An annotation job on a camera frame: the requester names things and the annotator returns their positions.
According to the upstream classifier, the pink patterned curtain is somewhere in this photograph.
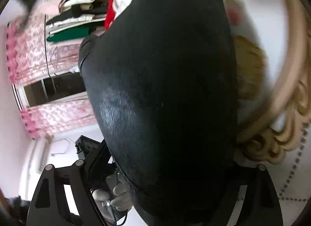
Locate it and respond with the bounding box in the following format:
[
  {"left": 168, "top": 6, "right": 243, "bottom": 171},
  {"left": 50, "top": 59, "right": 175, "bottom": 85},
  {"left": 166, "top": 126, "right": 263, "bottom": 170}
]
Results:
[{"left": 5, "top": 14, "right": 96, "bottom": 138}]

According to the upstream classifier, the green garment on rack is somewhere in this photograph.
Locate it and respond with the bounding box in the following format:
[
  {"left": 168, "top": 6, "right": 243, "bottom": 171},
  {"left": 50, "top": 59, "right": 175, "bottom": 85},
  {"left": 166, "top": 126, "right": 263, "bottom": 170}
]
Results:
[{"left": 47, "top": 26, "right": 90, "bottom": 43}]

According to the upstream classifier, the black leather jacket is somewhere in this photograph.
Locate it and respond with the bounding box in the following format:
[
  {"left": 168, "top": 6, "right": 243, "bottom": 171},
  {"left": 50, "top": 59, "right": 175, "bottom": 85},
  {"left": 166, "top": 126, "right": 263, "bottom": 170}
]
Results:
[{"left": 79, "top": 0, "right": 239, "bottom": 225}]

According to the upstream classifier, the white gloved left hand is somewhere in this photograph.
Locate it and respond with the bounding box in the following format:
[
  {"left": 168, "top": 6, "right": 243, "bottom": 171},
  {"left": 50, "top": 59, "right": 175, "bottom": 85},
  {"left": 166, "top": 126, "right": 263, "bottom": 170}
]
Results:
[{"left": 92, "top": 173, "right": 133, "bottom": 224}]

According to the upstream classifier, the operator dark fuzzy clothing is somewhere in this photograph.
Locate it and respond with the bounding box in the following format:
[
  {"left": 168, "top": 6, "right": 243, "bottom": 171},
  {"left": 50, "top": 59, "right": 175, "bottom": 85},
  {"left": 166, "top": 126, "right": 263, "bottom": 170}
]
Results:
[{"left": 6, "top": 196, "right": 31, "bottom": 225}]

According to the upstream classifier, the white patterned floral sheet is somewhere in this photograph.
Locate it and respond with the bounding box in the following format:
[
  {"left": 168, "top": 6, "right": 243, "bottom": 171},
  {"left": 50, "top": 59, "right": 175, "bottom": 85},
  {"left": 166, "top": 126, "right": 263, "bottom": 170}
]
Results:
[{"left": 114, "top": 0, "right": 310, "bottom": 225}]

